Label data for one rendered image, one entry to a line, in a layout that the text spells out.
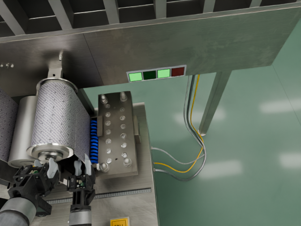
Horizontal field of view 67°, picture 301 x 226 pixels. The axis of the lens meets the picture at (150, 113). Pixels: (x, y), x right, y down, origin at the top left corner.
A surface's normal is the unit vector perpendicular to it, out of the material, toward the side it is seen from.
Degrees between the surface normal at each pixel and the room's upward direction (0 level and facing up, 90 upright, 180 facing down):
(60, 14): 90
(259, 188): 0
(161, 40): 90
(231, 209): 0
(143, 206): 0
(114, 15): 90
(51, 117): 14
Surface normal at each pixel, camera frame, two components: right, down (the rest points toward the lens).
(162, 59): 0.11, 0.87
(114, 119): -0.05, -0.48
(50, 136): 0.26, -0.49
